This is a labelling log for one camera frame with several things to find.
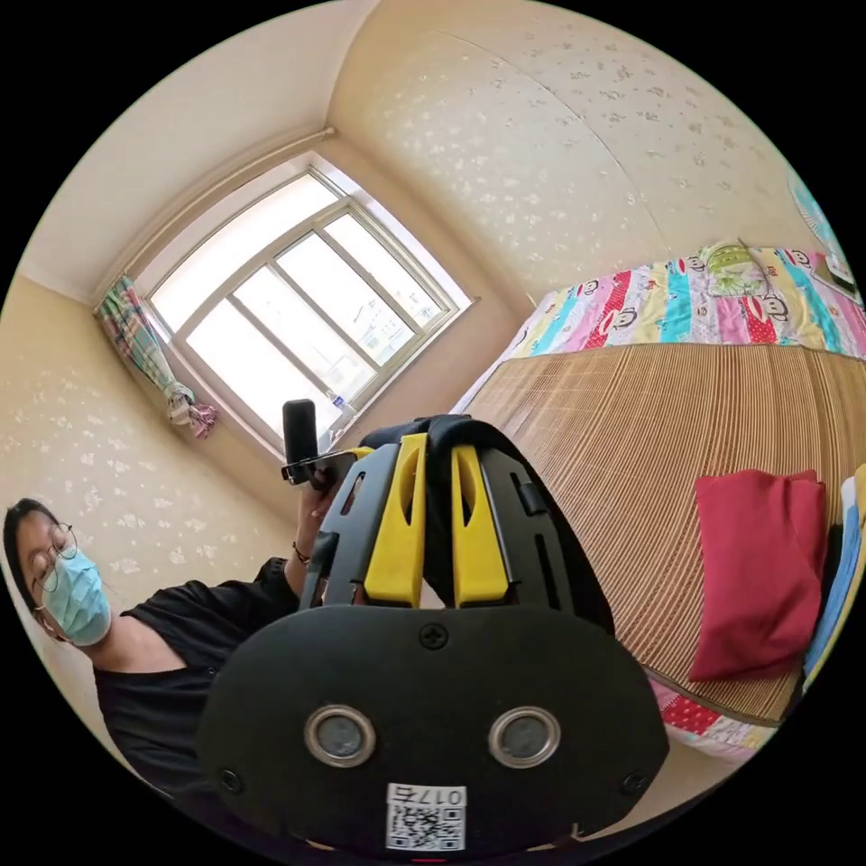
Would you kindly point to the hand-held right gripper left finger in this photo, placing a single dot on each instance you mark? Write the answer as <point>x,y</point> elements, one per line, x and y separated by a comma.
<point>399,534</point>

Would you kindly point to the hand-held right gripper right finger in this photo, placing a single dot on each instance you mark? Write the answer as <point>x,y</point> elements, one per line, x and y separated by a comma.
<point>477,541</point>

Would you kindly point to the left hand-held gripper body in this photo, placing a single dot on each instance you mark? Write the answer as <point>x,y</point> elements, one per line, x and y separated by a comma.
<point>319,467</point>

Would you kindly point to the black long pants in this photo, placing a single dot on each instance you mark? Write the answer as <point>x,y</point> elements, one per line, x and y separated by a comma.
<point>438,514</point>

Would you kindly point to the person's left forearm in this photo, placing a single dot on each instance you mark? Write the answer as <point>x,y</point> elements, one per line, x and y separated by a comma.
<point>299,575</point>

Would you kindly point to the person's left hand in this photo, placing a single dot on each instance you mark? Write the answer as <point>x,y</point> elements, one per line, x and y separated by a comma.
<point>321,511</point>

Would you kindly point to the window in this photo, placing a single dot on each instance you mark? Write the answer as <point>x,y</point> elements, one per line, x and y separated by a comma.
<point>304,304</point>

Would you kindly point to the bed with woven mat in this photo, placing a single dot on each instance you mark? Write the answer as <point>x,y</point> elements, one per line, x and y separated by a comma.
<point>643,440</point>

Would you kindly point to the checked curtain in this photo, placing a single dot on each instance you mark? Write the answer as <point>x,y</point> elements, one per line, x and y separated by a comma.
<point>145,345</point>

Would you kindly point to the person's body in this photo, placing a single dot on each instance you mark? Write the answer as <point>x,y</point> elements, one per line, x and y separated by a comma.
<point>162,649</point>

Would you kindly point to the pile of clothes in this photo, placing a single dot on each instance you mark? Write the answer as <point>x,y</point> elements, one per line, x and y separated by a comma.
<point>758,568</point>

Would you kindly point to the green printed cushion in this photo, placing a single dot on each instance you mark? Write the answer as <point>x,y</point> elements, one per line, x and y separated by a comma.
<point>731,267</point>

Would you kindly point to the teal fan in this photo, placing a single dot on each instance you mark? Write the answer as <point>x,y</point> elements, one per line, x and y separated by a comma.
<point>810,213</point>

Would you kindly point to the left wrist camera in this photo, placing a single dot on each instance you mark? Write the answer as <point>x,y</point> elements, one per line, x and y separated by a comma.
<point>295,427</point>

